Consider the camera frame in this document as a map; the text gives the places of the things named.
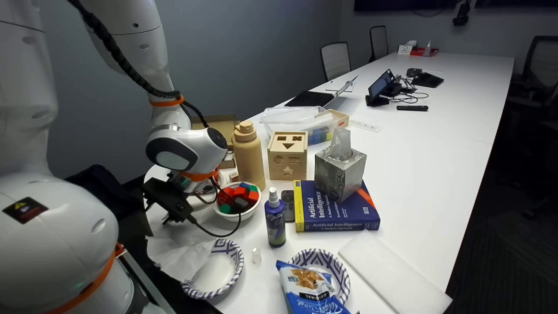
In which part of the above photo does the small clear bottle cap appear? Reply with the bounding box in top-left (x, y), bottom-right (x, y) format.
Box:
top-left (251, 248), bottom-right (262, 265)

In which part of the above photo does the clear plastic container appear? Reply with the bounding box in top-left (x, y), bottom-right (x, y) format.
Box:
top-left (260, 107), bottom-right (349, 145)

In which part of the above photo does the grey remote control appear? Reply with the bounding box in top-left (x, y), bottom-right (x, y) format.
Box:
top-left (281, 190), bottom-right (295, 223)

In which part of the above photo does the blue patterned paper plate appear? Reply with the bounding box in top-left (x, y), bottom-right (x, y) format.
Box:
top-left (183, 239), bottom-right (244, 300)

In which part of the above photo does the black marker pen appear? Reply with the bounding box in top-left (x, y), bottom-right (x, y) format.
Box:
top-left (396, 105), bottom-right (429, 112)

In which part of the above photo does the wooden shape sorter box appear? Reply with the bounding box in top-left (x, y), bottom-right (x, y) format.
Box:
top-left (267, 131), bottom-right (307, 180)

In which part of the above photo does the white foam sheet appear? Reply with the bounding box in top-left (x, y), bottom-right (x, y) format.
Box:
top-left (338, 232), bottom-right (452, 314)

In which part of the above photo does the black tablet on stand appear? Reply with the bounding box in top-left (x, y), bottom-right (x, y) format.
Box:
top-left (366, 70), bottom-right (401, 107)

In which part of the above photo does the grey tissue box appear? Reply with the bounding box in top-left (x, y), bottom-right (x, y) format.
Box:
top-left (314, 129), bottom-right (366, 201)

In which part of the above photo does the blue snack bag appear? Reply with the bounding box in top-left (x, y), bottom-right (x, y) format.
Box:
top-left (275, 260), bottom-right (350, 314)

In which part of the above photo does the grey office chair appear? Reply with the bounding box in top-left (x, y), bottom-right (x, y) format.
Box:
top-left (321, 42), bottom-right (350, 80)

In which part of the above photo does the white tissue paper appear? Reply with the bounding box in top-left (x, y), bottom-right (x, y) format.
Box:
top-left (146, 237), bottom-right (213, 283)

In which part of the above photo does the black laptop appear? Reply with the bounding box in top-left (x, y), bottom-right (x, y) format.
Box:
top-left (288, 91), bottom-right (333, 107)

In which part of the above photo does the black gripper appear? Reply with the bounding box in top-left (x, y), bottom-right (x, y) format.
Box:
top-left (141, 178), bottom-right (193, 222)

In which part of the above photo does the blue textbook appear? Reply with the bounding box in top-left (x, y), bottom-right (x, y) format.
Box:
top-left (293, 180), bottom-right (380, 232)

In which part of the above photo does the white bowl with blocks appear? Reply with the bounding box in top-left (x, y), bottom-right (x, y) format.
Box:
top-left (214, 182), bottom-right (262, 222)

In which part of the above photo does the blue spray bottle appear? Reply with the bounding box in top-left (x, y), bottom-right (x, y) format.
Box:
top-left (265, 187), bottom-right (286, 248)

